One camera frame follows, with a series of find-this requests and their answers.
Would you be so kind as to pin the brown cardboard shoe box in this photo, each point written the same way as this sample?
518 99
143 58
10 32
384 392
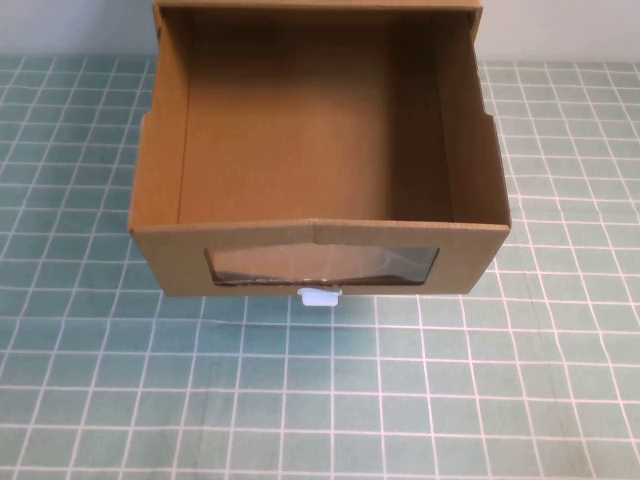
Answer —
310 150

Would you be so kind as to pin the white plastic box tab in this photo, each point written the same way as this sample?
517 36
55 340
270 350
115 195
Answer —
319 298

